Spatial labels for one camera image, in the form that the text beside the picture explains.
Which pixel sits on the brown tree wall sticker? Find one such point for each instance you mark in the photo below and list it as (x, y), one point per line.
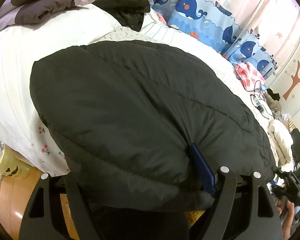
(295, 81)

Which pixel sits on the white striped quilt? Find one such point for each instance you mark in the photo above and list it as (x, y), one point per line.
(153, 28)

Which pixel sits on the black crumpled garment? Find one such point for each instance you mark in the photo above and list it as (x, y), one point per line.
(129, 13)

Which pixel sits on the yellow smiley cup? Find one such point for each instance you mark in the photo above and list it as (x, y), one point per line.
(11, 166)

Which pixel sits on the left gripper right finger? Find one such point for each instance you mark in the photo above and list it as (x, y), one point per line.
(242, 209)

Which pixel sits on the person right hand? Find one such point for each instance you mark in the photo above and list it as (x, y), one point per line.
(287, 224)

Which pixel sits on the pink checked cloth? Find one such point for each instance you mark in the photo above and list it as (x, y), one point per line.
(250, 78)

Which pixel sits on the blue whale curtain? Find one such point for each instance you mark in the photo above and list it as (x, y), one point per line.
(227, 26)

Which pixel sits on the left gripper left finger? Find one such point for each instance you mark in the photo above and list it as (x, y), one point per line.
(43, 217)

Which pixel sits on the black puffer jacket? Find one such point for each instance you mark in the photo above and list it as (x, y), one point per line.
(125, 113)

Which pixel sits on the cherry print bed sheet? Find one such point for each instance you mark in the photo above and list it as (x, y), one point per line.
(51, 159)

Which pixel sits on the cream puffer jacket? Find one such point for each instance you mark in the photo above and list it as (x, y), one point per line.
(281, 143)

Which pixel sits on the white duvet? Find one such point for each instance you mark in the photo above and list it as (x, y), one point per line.
(20, 47)

